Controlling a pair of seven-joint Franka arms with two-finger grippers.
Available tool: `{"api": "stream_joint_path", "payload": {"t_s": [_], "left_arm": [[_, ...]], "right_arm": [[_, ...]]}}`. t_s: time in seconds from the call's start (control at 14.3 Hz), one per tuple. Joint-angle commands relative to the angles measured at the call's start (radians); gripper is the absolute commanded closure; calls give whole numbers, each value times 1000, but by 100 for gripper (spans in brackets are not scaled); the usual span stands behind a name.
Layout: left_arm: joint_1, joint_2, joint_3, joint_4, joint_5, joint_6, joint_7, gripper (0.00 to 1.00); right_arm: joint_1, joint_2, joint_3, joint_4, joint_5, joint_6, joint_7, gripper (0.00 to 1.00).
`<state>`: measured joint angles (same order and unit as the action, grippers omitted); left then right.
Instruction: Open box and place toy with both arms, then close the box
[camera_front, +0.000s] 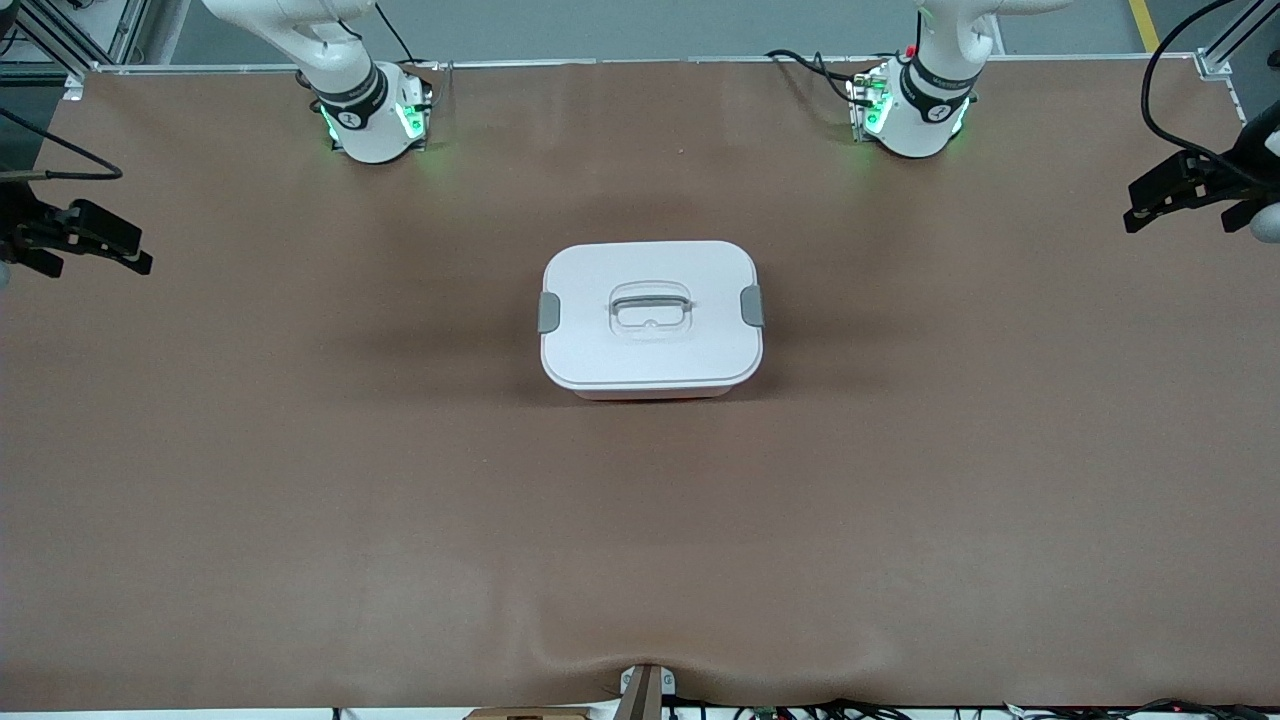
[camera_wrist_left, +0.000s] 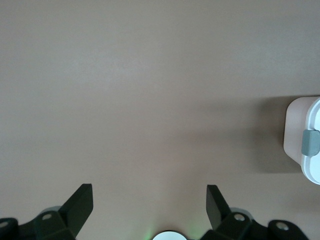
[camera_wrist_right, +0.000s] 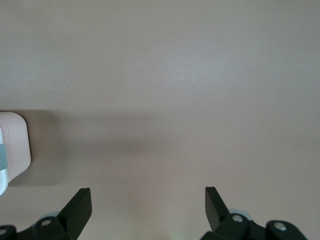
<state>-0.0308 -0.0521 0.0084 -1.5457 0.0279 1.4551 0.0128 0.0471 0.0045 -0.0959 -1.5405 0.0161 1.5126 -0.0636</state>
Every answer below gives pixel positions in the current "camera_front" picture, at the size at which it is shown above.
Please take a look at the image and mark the metal bracket with wooden post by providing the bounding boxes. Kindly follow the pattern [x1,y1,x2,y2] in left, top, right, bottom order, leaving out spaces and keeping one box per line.
[618,662,677,720]

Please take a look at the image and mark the pink plastic box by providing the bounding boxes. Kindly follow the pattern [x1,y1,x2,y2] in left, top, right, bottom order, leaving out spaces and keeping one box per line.
[575,385,736,402]

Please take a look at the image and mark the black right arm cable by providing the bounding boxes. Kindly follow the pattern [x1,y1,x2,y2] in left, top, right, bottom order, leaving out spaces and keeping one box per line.
[0,105,124,182]

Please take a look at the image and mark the brown table mat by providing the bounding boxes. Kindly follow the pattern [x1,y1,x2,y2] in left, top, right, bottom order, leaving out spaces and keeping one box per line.
[0,55,1280,713]

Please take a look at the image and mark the black right base cable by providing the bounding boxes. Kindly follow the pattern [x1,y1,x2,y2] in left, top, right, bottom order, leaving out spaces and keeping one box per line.
[375,0,431,71]

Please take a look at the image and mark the white box lid grey clasps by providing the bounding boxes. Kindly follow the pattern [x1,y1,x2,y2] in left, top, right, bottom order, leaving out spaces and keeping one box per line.
[538,240,766,393]

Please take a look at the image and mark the aluminium frame profile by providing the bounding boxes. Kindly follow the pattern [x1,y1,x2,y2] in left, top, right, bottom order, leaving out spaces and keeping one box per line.
[1195,0,1280,81]
[0,0,151,79]

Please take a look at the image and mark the silver table edge rail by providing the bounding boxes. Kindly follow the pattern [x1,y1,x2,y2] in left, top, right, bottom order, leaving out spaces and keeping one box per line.
[62,52,1201,101]

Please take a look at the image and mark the black left base cables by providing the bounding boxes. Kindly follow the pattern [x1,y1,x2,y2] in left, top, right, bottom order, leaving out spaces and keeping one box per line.
[765,48,881,111]

